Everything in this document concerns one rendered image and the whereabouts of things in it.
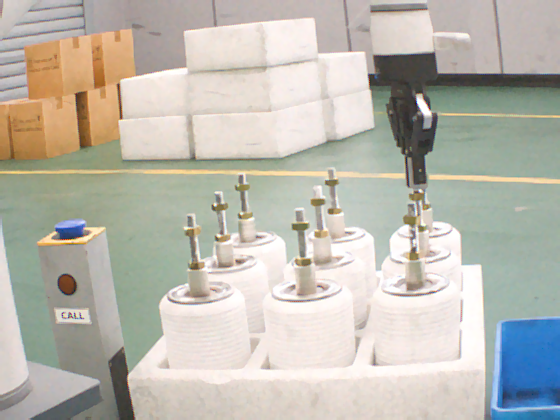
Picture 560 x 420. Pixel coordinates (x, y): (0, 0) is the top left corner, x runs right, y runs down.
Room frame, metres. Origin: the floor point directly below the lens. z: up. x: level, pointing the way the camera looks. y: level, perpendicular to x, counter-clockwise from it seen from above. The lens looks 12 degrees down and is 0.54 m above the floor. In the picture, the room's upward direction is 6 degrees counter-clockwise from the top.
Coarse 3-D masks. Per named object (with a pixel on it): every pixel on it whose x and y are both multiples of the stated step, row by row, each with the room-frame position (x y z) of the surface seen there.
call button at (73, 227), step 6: (60, 222) 1.06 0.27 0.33; (66, 222) 1.06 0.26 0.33; (72, 222) 1.06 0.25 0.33; (78, 222) 1.05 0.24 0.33; (84, 222) 1.06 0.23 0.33; (60, 228) 1.04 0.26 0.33; (66, 228) 1.04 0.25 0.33; (72, 228) 1.04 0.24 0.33; (78, 228) 1.04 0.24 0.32; (60, 234) 1.05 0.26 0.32; (66, 234) 1.04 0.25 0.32; (72, 234) 1.04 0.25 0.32; (78, 234) 1.05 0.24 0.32
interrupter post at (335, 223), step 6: (330, 216) 1.18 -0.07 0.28; (336, 216) 1.17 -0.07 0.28; (342, 216) 1.18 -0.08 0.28; (330, 222) 1.18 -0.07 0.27; (336, 222) 1.17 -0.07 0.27; (342, 222) 1.18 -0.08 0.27; (330, 228) 1.18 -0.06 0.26; (336, 228) 1.17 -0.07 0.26; (342, 228) 1.18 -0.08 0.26; (330, 234) 1.18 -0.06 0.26; (336, 234) 1.17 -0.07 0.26; (342, 234) 1.18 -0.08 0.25
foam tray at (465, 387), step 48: (480, 288) 1.11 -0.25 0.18; (480, 336) 0.93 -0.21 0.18; (144, 384) 0.92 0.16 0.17; (192, 384) 0.90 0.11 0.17; (240, 384) 0.89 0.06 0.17; (288, 384) 0.88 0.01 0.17; (336, 384) 0.87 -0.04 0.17; (384, 384) 0.86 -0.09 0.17; (432, 384) 0.85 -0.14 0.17; (480, 384) 0.84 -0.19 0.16
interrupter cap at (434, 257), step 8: (400, 248) 1.07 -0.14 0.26; (408, 248) 1.08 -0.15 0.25; (432, 248) 1.06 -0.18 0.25; (440, 248) 1.06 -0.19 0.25; (448, 248) 1.05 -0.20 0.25; (392, 256) 1.04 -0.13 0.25; (400, 256) 1.04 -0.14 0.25; (432, 256) 1.03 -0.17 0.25; (440, 256) 1.02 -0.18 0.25; (448, 256) 1.02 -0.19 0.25
